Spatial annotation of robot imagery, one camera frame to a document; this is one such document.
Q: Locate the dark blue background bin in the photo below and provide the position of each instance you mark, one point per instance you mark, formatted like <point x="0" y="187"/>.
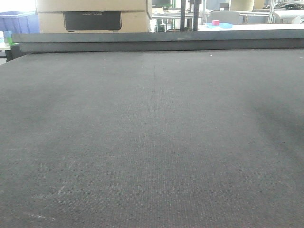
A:
<point x="19" y="22"/>

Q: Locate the pink cube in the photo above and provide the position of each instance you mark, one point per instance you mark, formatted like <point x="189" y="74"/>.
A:
<point x="215" y="22"/>

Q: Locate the light blue tray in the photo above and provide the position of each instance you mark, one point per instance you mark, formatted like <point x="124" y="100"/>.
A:
<point x="219" y="26"/>

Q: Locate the black vertical posts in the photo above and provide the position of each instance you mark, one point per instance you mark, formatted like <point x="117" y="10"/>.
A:
<point x="195" y="15"/>

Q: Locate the stacked cardboard boxes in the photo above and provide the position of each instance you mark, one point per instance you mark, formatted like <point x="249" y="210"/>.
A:
<point x="94" y="16"/>

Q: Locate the dark raised table edge board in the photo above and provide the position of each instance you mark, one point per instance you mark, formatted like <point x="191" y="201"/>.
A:
<point x="167" y="41"/>

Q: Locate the green and blue small blocks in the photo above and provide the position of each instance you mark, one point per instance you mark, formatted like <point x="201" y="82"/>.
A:
<point x="8" y="37"/>

